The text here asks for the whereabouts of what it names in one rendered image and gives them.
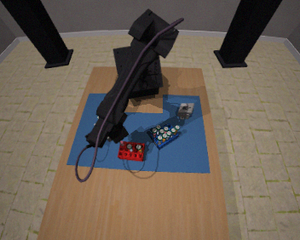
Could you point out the white tube cap with printed label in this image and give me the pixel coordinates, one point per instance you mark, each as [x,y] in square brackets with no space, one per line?
[158,128]

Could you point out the blue bench mat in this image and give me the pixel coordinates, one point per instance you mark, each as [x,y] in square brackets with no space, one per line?
[186,154]

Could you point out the red tube rack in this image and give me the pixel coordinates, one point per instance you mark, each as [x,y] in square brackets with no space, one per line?
[131,154]

